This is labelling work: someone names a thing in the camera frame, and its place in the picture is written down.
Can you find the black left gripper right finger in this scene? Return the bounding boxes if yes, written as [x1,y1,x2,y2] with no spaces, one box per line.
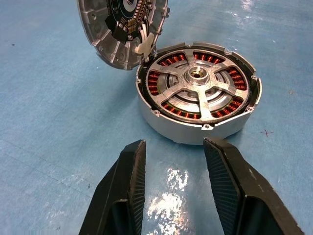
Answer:
[202,136,306,235]

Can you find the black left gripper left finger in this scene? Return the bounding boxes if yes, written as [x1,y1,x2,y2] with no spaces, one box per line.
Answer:
[78,139,147,235]

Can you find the silver motor stator housing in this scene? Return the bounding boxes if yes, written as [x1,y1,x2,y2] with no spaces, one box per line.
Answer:
[134,42,263,146]

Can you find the motor cover with circuit board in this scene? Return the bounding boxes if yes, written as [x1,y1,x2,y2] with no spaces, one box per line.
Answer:
[76,0,170,72]

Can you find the blue table cover sheet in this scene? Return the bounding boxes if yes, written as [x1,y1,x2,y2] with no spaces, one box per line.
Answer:
[0,0,313,235]

